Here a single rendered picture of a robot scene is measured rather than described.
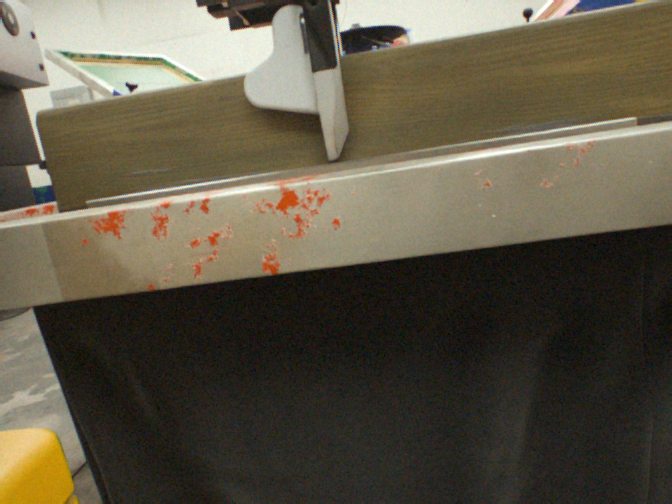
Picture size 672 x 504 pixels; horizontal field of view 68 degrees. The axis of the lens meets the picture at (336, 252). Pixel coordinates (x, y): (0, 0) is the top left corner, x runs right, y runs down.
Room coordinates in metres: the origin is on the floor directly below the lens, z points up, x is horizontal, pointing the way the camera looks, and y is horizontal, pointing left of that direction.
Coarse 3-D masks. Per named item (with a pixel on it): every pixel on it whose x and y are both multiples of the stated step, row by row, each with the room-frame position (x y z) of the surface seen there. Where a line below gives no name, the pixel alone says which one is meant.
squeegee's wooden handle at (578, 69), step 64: (384, 64) 0.32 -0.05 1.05; (448, 64) 0.32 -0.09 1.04; (512, 64) 0.31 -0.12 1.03; (576, 64) 0.31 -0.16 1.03; (640, 64) 0.30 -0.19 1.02; (64, 128) 0.35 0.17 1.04; (128, 128) 0.34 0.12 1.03; (192, 128) 0.34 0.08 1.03; (256, 128) 0.33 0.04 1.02; (320, 128) 0.33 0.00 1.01; (384, 128) 0.32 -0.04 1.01; (448, 128) 0.32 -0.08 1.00; (512, 128) 0.31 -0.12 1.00; (64, 192) 0.35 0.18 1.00; (128, 192) 0.34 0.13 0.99
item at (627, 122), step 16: (560, 128) 0.30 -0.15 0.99; (576, 128) 0.29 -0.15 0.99; (592, 128) 0.29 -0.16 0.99; (608, 128) 0.29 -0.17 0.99; (464, 144) 0.30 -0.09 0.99; (480, 144) 0.30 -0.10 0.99; (496, 144) 0.30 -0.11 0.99; (512, 144) 0.30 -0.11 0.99; (352, 160) 0.31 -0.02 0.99; (368, 160) 0.31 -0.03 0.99; (384, 160) 0.31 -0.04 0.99; (400, 160) 0.31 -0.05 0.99; (256, 176) 0.32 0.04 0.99; (272, 176) 0.32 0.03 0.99; (288, 176) 0.32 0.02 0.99; (144, 192) 0.33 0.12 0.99; (160, 192) 0.33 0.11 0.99; (176, 192) 0.32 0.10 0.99; (192, 192) 0.32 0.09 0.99
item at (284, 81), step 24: (288, 24) 0.31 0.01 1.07; (288, 48) 0.31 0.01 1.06; (336, 48) 0.31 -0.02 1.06; (264, 72) 0.31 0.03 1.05; (288, 72) 0.31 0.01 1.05; (336, 72) 0.30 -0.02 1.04; (264, 96) 0.31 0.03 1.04; (288, 96) 0.31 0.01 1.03; (312, 96) 0.31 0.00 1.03; (336, 96) 0.30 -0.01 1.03; (336, 120) 0.31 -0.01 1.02; (336, 144) 0.31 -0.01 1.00
